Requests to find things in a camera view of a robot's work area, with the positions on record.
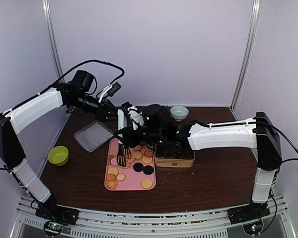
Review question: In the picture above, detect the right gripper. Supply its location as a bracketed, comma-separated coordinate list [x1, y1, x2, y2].
[113, 123, 164, 148]

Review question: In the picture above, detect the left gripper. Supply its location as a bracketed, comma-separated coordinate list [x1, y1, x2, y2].
[69, 92, 124, 122]

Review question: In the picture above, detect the silver metal tin lid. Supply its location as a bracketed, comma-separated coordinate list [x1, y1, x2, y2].
[74, 121, 114, 153]

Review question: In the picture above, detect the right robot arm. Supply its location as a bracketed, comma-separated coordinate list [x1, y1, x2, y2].
[115, 103, 298, 219]

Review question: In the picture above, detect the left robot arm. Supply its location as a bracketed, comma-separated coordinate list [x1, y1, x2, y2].
[0, 59, 125, 220]

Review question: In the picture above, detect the pink round cookie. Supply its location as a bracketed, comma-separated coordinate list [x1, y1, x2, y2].
[111, 158, 118, 166]

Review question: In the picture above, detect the black sandwich cookie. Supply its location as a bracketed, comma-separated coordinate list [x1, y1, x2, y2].
[133, 163, 144, 172]
[143, 165, 154, 175]

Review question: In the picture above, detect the gold cookie tin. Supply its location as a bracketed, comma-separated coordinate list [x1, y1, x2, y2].
[154, 145, 196, 168]

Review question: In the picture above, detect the pink tray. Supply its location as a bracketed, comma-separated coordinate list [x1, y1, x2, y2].
[104, 138, 156, 191]

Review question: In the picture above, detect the pale blue ceramic bowl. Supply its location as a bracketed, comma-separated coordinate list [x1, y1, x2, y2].
[170, 106, 189, 121]

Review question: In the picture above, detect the yellow round cookie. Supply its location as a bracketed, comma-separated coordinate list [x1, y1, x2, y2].
[141, 179, 153, 189]

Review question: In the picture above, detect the swirl butter cookie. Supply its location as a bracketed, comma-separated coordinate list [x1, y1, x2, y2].
[105, 179, 118, 190]

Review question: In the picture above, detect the green bowl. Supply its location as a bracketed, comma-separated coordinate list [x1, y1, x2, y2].
[48, 146, 69, 166]

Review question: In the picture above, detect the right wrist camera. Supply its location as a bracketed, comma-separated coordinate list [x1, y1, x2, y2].
[142, 104, 171, 130]

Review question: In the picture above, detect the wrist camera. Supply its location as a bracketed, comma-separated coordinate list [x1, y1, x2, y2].
[72, 70, 98, 95]
[142, 104, 171, 130]

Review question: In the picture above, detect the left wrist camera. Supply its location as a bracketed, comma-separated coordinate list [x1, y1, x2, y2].
[72, 70, 98, 95]

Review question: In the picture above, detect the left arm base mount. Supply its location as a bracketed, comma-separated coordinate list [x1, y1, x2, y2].
[35, 204, 79, 225]

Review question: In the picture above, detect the aluminium corner post left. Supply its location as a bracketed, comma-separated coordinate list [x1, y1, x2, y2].
[42, 0, 63, 76]

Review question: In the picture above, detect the aluminium corner post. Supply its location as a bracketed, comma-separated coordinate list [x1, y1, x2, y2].
[230, 0, 261, 114]
[42, 0, 63, 76]

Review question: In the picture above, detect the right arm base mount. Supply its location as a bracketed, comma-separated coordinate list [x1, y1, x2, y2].
[227, 203, 270, 224]

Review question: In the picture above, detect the aluminium corner post right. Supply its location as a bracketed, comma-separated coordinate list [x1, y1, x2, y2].
[230, 0, 261, 114]

